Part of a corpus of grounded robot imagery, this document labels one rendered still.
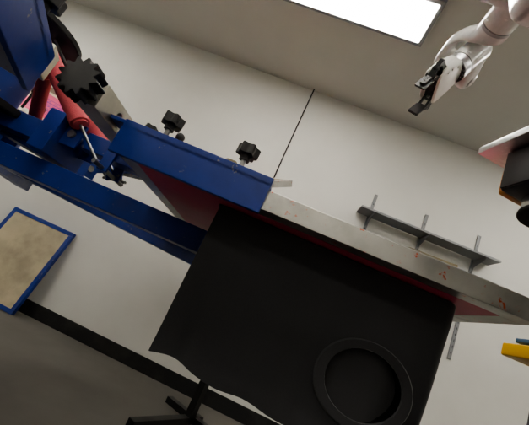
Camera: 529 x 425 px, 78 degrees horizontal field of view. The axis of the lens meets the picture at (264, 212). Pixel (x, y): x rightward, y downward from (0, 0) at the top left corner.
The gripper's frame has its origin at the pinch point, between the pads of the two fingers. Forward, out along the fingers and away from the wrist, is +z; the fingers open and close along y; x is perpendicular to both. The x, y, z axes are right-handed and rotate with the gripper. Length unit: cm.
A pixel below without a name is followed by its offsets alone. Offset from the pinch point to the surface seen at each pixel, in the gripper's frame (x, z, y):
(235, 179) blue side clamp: 3, 60, 25
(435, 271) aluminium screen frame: 35, 45, 14
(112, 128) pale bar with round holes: -22, 71, 29
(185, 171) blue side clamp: -4, 66, 27
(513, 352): 55, 36, -12
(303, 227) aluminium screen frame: 16, 56, 20
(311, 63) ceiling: -167, -107, -127
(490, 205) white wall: 17, -151, -219
